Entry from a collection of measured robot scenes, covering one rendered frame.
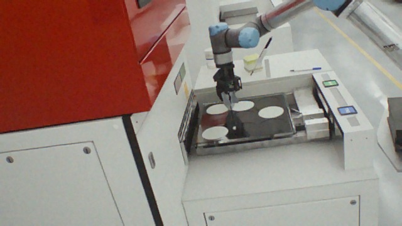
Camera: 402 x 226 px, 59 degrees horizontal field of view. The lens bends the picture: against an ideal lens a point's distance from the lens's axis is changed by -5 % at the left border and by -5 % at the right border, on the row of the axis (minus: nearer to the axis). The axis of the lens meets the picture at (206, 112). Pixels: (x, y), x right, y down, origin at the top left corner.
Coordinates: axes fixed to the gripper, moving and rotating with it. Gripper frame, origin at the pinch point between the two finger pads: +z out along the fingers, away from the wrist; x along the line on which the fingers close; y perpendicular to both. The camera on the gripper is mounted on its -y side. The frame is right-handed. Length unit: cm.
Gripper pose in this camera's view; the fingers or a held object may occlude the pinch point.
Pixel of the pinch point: (229, 106)
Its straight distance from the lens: 157.7
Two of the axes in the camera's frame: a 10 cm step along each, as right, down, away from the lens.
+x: 8.9, -3.3, 3.2
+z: 1.8, 9.0, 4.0
